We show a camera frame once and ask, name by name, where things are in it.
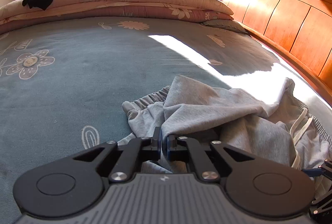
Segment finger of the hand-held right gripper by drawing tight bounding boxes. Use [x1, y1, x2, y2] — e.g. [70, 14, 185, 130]
[302, 159, 332, 178]

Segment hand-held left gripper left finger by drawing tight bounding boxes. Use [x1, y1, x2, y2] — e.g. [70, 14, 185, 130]
[73, 127, 162, 183]

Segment flat blue-grey pillow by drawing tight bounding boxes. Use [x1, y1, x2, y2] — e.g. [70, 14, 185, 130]
[201, 19, 248, 34]

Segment wooden headboard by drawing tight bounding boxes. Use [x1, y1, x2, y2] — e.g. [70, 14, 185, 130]
[215, 0, 332, 87]

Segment grey sweatpants with drawstring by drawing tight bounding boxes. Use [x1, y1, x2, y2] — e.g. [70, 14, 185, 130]
[118, 75, 332, 204]

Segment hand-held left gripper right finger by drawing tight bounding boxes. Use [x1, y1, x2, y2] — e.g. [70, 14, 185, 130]
[165, 135, 256, 183]

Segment bed with blue-grey floral sheet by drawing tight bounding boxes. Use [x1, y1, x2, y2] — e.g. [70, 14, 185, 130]
[0, 15, 332, 224]

